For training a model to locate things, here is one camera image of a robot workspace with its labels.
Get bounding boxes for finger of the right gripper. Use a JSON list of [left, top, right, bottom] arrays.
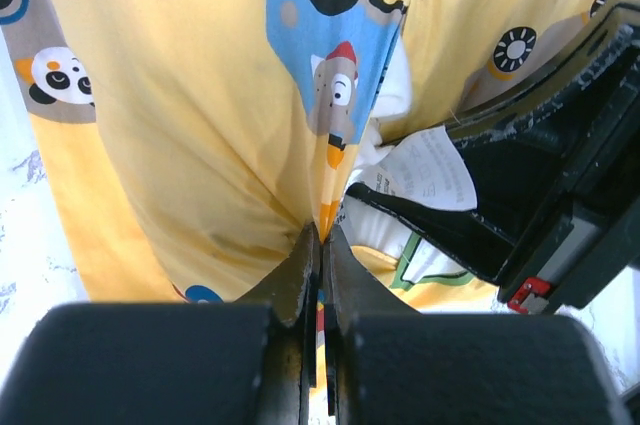
[[446, 0, 639, 145], [347, 183, 518, 280]]

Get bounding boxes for white pillow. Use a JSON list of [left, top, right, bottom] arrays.
[[336, 42, 477, 291]]

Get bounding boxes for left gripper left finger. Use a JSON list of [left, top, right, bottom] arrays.
[[237, 223, 320, 424]]

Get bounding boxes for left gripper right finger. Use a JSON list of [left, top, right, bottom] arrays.
[[324, 226, 420, 424]]

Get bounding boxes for yellow cartoon-print pillowcase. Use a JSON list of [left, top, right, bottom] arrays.
[[1, 0, 602, 302]]

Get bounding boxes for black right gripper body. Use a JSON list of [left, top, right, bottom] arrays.
[[452, 59, 639, 314]]

